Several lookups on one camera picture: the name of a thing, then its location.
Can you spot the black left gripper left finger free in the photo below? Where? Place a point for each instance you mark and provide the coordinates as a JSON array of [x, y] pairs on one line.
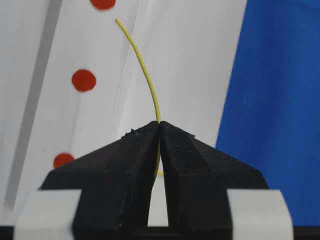
[[116, 184]]

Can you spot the black left gripper right finger holding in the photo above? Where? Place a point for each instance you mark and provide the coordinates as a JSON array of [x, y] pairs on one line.
[[196, 179]]

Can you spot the blue tape strip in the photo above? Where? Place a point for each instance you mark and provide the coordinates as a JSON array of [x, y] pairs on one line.
[[271, 115]]

